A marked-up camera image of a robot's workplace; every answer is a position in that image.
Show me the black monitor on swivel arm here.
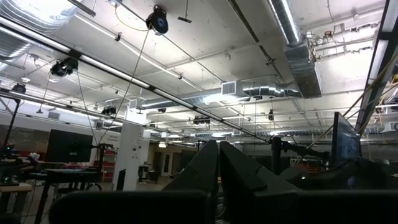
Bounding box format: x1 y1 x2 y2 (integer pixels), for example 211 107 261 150
331 111 363 167

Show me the red storage shelf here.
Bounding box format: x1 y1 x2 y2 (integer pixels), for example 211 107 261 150
93 148 116 183

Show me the black ceiling cable reel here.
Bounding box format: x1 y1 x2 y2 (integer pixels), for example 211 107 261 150
49 57 79 78
11 83 27 95

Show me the overhead LED frame bar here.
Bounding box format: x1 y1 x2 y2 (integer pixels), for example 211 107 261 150
0 17 271 144

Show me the side LED frame bar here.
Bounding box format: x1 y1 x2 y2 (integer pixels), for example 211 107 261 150
355 0 398 135

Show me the long spiral silver duct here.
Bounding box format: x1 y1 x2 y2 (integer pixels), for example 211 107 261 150
141 80 302 109

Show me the black monitor on stand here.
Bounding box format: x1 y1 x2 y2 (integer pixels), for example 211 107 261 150
46 129 94 164

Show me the rectangular silver ceiling duct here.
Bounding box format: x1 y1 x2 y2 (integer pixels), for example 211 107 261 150
284 43 323 99

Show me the large black cable reel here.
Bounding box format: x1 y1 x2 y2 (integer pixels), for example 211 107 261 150
145 5 169 35

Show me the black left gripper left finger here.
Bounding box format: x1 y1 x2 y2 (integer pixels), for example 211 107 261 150
162 139 220 200

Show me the white building column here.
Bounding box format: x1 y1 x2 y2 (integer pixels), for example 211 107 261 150
112 123 150 191

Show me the light wooden desk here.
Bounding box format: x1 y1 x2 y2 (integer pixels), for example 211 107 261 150
0 182 34 215

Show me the black workbench table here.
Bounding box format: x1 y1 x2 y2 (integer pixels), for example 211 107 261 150
34 169 103 224

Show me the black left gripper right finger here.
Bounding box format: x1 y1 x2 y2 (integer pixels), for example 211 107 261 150
219 141 301 224

